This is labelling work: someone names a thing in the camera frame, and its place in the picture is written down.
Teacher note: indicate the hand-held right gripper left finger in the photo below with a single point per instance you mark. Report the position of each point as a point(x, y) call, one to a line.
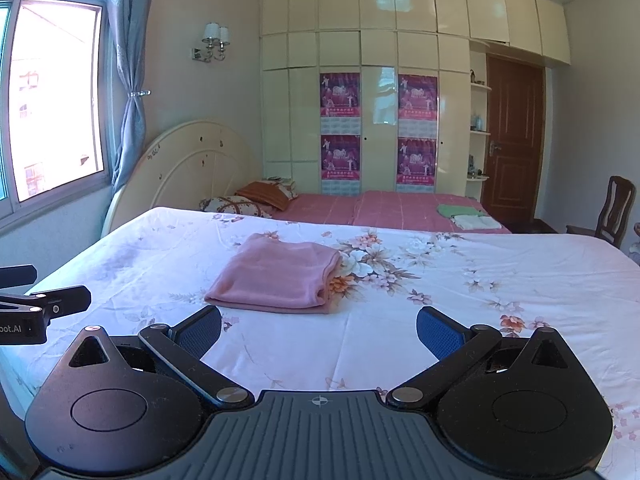
point(200, 332)

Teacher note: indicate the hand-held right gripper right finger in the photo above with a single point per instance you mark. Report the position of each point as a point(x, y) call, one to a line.
point(440, 335)

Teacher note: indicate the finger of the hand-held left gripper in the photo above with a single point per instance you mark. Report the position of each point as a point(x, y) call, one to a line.
point(17, 276)
point(55, 300)

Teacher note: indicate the pink sweater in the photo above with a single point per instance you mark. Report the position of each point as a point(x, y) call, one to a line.
point(280, 275)

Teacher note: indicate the white floral bedsheet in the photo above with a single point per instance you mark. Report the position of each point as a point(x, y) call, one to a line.
point(450, 285)

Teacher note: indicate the white folded cloth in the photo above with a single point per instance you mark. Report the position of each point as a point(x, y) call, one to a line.
point(472, 222)

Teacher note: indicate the green folded cloth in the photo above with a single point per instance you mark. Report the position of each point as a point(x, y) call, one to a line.
point(457, 209)

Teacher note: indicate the patterned pillow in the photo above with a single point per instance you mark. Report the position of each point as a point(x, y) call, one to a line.
point(232, 206)

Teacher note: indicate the orange striped pillow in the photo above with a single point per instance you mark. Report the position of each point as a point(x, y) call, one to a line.
point(262, 194)

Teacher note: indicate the cream round headboard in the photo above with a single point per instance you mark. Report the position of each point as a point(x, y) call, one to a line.
point(190, 160)

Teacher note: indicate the window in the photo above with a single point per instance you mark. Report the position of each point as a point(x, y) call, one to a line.
point(55, 100)

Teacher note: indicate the cream wardrobe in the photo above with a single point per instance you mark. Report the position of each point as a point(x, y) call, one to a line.
point(380, 160)

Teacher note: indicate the white corner shelf unit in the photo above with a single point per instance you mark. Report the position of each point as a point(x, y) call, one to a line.
point(480, 132)

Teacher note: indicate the brown wooden door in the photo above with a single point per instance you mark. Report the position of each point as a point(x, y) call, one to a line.
point(515, 135)

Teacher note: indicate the pale blue bottle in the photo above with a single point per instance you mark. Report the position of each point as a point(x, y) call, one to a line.
point(477, 121)

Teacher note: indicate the curtain tieback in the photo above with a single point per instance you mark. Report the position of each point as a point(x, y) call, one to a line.
point(139, 93)

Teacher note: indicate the brown wooden chair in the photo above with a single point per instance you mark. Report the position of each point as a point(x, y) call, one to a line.
point(617, 205)

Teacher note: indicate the blue curtain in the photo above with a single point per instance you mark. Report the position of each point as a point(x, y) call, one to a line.
point(130, 60)

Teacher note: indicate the purple wall poster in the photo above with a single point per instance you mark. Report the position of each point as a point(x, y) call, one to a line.
point(340, 92)
point(416, 160)
point(417, 95)
point(340, 157)

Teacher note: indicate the wall lamp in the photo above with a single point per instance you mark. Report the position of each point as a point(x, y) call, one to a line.
point(212, 35)

